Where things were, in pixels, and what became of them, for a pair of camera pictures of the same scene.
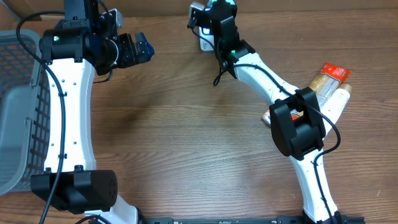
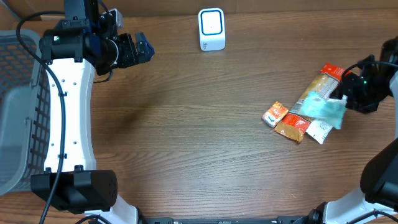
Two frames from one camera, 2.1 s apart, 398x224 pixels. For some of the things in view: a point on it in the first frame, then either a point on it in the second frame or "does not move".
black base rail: x=280 y=219 does not move
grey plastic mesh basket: x=25 y=109 does not move
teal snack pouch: x=222 y=4 -> x=331 y=111
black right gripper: x=235 y=12 -> x=359 y=106
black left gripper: x=133 y=56 does not move
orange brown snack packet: x=327 y=82 does not move
